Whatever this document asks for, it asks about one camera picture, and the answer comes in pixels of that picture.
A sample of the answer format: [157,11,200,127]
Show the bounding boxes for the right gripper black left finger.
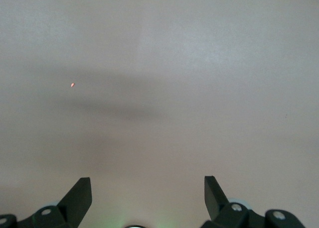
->
[17,177,93,228]

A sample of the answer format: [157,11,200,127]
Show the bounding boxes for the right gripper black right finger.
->
[200,175,266,228]

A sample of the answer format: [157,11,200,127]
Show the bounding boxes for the brown table cover sheet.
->
[0,0,319,228]

